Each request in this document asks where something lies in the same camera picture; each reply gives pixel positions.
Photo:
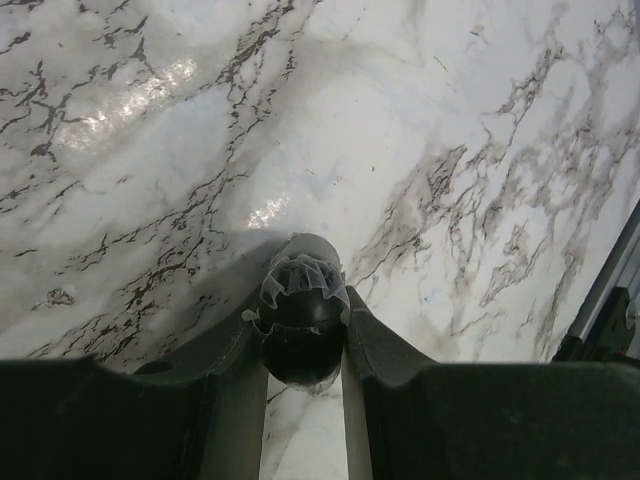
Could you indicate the black earbud charging case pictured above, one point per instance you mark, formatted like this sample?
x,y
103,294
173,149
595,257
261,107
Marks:
x,y
301,314

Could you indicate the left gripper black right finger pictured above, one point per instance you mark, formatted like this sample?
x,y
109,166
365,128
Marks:
x,y
409,417

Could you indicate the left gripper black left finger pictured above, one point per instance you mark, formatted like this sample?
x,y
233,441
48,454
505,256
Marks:
x,y
196,413

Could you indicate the aluminium frame post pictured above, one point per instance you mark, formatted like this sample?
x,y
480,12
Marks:
x,y
606,327

